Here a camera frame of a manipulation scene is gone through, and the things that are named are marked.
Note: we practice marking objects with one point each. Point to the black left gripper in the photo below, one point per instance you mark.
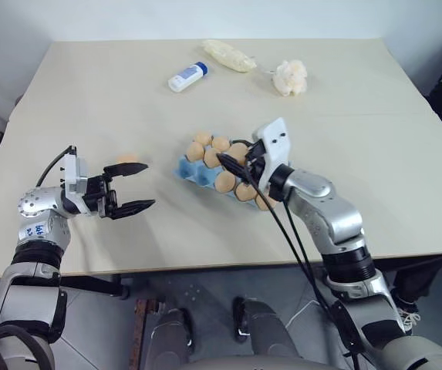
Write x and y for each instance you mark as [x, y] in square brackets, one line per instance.
[101, 194]

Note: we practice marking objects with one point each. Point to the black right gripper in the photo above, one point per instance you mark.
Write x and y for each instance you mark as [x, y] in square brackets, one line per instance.
[255, 162]

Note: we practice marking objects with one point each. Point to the brown egg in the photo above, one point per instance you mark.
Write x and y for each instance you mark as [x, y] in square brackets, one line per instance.
[245, 192]
[263, 201]
[212, 158]
[195, 152]
[221, 143]
[128, 157]
[202, 138]
[226, 182]
[238, 152]

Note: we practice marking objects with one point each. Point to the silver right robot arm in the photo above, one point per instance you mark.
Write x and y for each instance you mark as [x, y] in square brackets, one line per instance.
[340, 227]

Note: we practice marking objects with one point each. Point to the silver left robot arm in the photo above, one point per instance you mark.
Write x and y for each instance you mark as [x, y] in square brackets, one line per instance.
[35, 239]

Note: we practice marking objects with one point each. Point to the blue egg carton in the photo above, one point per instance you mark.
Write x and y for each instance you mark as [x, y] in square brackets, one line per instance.
[197, 173]

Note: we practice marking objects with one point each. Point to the white bottle with blue cap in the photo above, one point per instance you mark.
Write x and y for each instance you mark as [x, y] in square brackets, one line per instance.
[187, 76]

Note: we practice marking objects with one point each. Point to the clear bag of pale filling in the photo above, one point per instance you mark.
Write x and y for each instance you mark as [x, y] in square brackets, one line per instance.
[226, 56]

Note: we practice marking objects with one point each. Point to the dark rounded robot leg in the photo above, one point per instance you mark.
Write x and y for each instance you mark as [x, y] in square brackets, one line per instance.
[263, 331]
[170, 335]

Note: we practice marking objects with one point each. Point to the dark shoe with white laces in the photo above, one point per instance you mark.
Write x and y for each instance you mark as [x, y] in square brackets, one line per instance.
[409, 316]

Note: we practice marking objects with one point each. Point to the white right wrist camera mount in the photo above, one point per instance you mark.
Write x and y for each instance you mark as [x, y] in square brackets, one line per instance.
[276, 144]

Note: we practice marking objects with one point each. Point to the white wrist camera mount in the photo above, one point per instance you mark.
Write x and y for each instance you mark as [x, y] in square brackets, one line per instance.
[75, 173]
[276, 144]

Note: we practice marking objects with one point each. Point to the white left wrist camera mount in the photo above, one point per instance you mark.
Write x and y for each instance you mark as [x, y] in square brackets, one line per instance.
[75, 173]

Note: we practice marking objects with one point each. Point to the black table frame bar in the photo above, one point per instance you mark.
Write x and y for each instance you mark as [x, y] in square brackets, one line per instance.
[93, 286]

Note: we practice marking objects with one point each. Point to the brown wooden post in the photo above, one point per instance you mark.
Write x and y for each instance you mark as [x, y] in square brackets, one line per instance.
[142, 331]

